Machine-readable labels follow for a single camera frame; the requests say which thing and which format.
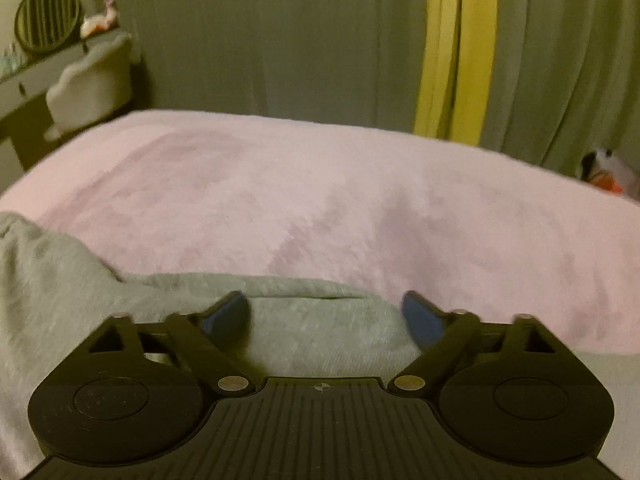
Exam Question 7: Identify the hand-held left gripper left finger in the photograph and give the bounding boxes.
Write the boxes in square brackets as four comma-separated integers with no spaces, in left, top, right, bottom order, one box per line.
[86,290,258,396]

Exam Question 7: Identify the grey desk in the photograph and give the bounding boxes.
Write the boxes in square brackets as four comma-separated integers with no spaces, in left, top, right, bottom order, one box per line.
[0,29,135,172]

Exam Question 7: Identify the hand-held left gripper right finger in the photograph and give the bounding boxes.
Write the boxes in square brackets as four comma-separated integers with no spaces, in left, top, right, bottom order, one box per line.
[389,290,563,396]

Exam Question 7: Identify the grey pants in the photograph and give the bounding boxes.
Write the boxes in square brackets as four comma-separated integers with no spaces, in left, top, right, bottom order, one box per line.
[0,211,426,476]

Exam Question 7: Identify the pink fluffy blanket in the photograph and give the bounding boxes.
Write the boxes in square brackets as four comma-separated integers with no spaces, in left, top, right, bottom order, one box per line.
[0,109,640,356]

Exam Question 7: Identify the orange and white bag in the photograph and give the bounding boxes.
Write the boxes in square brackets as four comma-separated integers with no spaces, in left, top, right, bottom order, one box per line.
[580,148,637,196]

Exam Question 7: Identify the yellow curtain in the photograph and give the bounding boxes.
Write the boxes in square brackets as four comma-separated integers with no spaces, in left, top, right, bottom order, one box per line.
[413,0,500,146]

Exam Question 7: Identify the white fluffy chair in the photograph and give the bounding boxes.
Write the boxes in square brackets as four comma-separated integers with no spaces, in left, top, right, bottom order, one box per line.
[42,34,134,142]

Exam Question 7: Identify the round slatted fan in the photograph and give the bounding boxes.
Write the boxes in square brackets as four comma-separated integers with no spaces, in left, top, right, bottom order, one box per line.
[14,0,84,55]

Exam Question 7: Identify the grey curtain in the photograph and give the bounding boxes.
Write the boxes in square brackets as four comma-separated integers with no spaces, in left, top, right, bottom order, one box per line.
[477,0,640,181]
[92,0,428,133]

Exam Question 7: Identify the pink white toy figure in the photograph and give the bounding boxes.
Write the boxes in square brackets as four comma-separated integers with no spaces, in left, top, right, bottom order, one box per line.
[80,0,121,39]

